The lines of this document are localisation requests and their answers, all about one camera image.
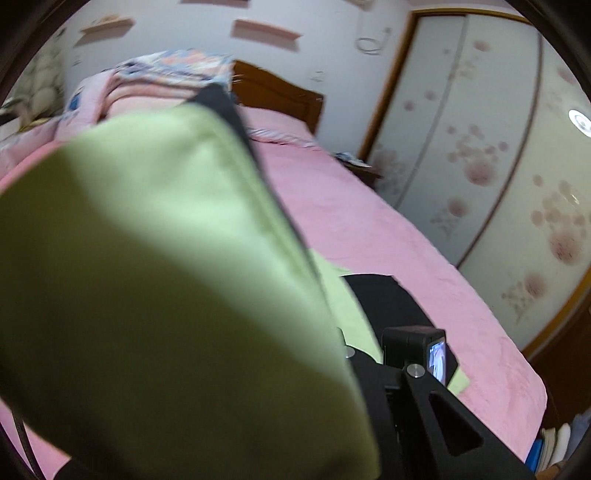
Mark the pink pillow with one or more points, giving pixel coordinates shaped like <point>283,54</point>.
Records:
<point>268,126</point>

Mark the books stack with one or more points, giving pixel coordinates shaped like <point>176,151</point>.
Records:
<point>554,448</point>

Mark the wooden wall shelf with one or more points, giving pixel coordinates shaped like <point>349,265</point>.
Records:
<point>108,23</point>

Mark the beige puffer coat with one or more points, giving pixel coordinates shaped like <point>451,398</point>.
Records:
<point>40,88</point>

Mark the folded pink floral quilt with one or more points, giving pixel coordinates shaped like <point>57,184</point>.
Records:
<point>169,74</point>

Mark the dark wooden nightstand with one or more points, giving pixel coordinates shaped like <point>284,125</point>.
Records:
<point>368,174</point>

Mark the wooden headboard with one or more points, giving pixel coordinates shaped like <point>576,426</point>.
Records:
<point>258,88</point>

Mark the floral sliding wardrobe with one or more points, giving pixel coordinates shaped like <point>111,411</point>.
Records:
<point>482,141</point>

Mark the green and black hooded jacket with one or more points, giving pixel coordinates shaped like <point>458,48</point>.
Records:
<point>161,318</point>

